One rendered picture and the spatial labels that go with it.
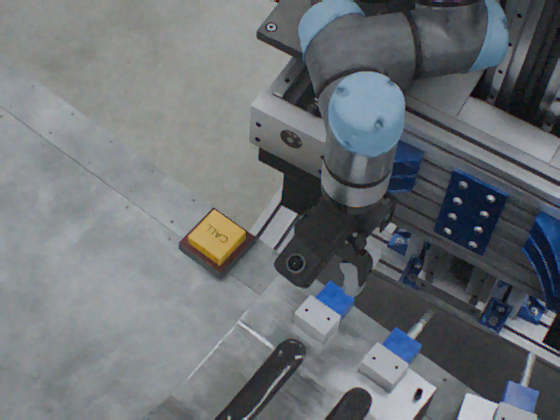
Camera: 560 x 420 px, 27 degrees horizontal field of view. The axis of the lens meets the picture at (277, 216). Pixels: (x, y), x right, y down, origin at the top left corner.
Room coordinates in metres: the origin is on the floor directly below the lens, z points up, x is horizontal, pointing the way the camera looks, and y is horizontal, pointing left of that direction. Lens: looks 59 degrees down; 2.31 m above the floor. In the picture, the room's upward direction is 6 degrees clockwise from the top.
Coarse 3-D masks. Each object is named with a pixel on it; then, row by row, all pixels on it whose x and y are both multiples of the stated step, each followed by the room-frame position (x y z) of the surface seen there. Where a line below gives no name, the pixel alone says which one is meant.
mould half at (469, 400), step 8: (464, 400) 0.63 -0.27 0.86; (472, 400) 0.63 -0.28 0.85; (480, 400) 0.63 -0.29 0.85; (464, 408) 0.62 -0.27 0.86; (472, 408) 0.62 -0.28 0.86; (480, 408) 0.62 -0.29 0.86; (488, 408) 0.62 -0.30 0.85; (496, 408) 0.62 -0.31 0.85; (456, 416) 0.61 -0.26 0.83; (464, 416) 0.60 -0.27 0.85; (472, 416) 0.60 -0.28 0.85; (480, 416) 0.61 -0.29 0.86; (488, 416) 0.61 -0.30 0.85
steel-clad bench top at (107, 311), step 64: (0, 64) 1.14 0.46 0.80; (0, 128) 1.02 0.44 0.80; (64, 128) 1.03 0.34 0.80; (0, 192) 0.91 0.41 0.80; (64, 192) 0.92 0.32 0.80; (128, 192) 0.93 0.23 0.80; (192, 192) 0.94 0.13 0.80; (0, 256) 0.80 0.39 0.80; (64, 256) 0.81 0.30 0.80; (128, 256) 0.82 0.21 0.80; (256, 256) 0.84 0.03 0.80; (0, 320) 0.70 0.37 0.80; (64, 320) 0.71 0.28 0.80; (128, 320) 0.72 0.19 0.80; (192, 320) 0.73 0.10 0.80; (0, 384) 0.60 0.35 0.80; (64, 384) 0.61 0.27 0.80; (128, 384) 0.62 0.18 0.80; (448, 384) 0.67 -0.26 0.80
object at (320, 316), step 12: (324, 288) 0.75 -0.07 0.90; (336, 288) 0.75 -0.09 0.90; (312, 300) 0.72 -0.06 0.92; (324, 300) 0.73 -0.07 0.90; (336, 300) 0.73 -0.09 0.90; (348, 300) 0.73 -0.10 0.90; (300, 312) 0.70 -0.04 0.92; (312, 312) 0.70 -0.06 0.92; (324, 312) 0.70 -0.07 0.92; (336, 312) 0.71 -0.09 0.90; (300, 324) 0.69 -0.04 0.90; (312, 324) 0.68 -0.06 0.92; (324, 324) 0.69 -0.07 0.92; (336, 324) 0.69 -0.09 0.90; (312, 336) 0.68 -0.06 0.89; (324, 336) 0.67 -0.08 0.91
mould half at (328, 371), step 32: (288, 288) 0.75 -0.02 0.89; (256, 320) 0.70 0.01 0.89; (288, 320) 0.70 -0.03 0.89; (224, 352) 0.65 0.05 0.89; (256, 352) 0.65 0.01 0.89; (320, 352) 0.66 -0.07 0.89; (352, 352) 0.66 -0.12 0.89; (192, 384) 0.60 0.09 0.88; (224, 384) 0.60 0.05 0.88; (288, 384) 0.61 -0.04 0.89; (320, 384) 0.61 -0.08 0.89; (352, 384) 0.62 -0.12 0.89; (416, 384) 0.63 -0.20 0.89; (160, 416) 0.54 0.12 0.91; (192, 416) 0.55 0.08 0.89; (288, 416) 0.57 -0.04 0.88; (320, 416) 0.57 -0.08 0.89; (384, 416) 0.58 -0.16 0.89; (416, 416) 0.59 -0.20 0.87
